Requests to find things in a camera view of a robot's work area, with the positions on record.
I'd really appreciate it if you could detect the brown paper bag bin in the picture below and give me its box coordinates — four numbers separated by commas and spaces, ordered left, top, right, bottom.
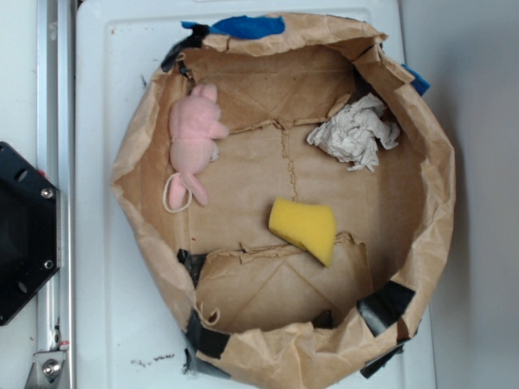
112, 13, 456, 388

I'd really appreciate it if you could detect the yellow sponge piece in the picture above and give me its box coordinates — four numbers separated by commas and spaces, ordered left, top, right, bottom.
268, 198, 337, 267

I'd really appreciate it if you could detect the pink plush bunny toy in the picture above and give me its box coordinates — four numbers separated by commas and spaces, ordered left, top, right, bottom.
163, 84, 229, 213

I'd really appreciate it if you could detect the crumpled white paper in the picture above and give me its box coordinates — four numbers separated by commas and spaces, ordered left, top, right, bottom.
307, 93, 401, 172

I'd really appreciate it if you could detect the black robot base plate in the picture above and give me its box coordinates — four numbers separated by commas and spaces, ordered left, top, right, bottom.
0, 142, 59, 326

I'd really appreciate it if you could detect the aluminium frame rail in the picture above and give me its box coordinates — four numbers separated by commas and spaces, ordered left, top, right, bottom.
36, 1, 79, 388

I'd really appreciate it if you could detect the metal corner bracket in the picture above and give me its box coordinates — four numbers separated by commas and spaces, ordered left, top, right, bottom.
24, 351, 66, 389

